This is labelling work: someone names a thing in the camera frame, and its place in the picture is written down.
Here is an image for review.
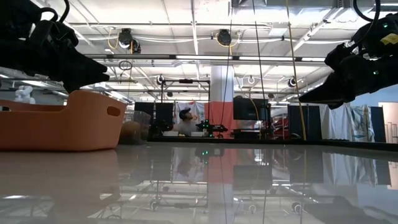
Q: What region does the black metal stand frame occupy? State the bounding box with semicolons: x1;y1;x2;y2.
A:
159;78;211;138

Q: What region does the black partition panel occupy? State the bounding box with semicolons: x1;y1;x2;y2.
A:
287;105;323;141
134;101;174;133

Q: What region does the red cart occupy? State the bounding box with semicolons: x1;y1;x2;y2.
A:
272;117;289;138

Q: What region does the long black cable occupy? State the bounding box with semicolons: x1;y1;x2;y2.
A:
218;0;234;134
251;0;270;139

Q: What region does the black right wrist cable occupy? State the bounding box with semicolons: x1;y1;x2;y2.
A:
353;0;381;23

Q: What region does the white curtain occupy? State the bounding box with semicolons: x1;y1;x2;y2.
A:
319;107;351;141

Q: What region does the orange plastic basket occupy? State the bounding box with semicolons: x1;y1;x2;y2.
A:
0;89;129;152

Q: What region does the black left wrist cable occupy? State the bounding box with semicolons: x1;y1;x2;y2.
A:
39;0;71;24

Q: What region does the grey translucent plastic basket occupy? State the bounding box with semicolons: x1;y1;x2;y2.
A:
118;110;152;146

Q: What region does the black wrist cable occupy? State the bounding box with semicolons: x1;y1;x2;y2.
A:
353;0;381;23
39;0;71;24

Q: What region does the white and red column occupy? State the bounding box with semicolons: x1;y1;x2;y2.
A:
210;64;234;134

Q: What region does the white robot figure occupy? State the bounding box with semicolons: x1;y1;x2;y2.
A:
13;85;36;105

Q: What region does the black cable loop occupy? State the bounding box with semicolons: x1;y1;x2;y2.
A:
118;60;134;72

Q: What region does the patterned hanging cloth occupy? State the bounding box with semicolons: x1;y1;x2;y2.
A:
349;104;376;143

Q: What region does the black monitor screen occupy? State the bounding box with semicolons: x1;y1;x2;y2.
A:
233;97;270;121

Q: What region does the dark blue panel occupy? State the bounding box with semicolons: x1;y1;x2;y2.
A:
369;106;387;143

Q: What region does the white printed cloth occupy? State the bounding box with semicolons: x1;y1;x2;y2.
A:
173;101;206;125

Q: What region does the white cabinet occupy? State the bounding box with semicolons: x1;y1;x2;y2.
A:
377;101;398;144

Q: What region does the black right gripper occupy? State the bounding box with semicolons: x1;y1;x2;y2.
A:
298;14;398;111

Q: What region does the yellow lemon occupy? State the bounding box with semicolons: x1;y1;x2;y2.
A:
119;121;142;146

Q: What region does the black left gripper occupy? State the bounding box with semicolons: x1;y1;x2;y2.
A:
0;0;110;93

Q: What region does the long yellow cable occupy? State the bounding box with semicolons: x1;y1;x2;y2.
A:
285;0;308;141

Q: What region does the person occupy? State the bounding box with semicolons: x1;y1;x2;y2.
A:
172;107;203;138

